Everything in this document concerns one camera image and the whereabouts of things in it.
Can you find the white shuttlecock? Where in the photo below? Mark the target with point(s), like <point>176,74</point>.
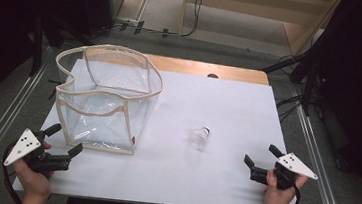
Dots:
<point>200,138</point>

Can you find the black cabinet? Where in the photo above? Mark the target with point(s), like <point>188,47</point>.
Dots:
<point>101,4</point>

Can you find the black stand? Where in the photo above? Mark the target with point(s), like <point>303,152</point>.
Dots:
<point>308,84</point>
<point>37,44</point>

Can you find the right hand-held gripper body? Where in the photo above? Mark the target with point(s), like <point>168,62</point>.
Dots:
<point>283,179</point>

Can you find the clear bag with beige trim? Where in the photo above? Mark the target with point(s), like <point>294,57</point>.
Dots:
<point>99,131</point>

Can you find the person's left hand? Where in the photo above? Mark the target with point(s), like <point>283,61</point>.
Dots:
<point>34,183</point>

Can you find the white table mat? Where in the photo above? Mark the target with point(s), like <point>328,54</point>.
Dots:
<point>215,179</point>

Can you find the dark curtain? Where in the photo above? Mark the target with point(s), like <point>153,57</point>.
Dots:
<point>361,82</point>
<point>1,31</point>

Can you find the person's right hand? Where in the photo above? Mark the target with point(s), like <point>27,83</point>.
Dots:
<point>276,200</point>

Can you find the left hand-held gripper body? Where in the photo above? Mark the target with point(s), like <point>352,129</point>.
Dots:
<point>50,162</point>

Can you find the metal floor rail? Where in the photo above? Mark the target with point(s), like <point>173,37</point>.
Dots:
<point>322,176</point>
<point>2,125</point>

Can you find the wooden table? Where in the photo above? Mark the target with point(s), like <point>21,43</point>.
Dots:
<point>205,69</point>

